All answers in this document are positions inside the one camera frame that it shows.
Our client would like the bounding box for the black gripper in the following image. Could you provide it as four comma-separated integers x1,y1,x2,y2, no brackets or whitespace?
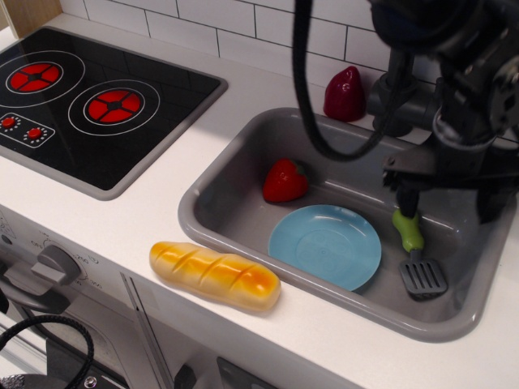
383,135,518,224

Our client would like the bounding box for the grey spatula green handle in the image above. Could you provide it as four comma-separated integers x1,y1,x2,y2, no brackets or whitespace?
392,209,448,301

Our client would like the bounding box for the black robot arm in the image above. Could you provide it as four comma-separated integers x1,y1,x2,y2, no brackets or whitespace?
371,1,518,223

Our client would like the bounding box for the blue plastic plate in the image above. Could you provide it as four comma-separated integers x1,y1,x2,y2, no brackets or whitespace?
268,205,382,291

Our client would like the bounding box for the grey plastic sink basin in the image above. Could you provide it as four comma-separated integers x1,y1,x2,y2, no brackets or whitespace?
178,109,517,343

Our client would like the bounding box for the dark grey toy faucet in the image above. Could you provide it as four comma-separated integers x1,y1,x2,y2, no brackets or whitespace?
367,49,444,138

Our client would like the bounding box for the dark red toy pepper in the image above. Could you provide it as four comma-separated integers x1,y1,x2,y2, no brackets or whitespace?
323,66,366,122

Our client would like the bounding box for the red toy strawberry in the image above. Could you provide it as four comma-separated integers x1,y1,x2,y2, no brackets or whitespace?
263,158,309,203

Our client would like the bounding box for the toy bread loaf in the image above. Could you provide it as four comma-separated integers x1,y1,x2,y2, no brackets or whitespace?
149,242,281,312

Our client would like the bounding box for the black toy stovetop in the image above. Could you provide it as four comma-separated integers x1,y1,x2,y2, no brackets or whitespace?
1,28,228,201

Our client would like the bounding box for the toy oven door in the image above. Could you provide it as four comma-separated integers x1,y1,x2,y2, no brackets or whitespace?
0,259,171,389

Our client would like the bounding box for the grey oven knob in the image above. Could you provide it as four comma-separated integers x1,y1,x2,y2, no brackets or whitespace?
32,246,81,286

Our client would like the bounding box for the wooden side panel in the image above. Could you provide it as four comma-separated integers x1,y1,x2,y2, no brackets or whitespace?
1,0,62,38

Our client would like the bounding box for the black braided cable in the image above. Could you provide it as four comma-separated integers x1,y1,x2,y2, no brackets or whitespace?
291,0,414,162
0,314,95,389

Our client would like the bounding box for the black braided cable lower left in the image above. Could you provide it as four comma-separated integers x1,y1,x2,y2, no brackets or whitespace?
0,314,95,389

